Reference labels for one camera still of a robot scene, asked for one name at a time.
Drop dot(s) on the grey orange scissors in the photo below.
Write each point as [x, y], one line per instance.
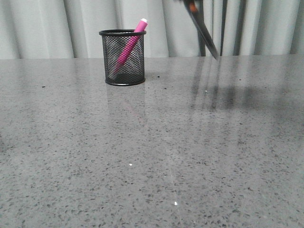
[195, 11]

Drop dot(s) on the black mesh pen holder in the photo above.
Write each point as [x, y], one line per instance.
[132, 72]

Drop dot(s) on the grey curtain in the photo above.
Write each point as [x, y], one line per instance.
[70, 28]

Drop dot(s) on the pink marker pen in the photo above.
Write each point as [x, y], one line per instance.
[130, 45]

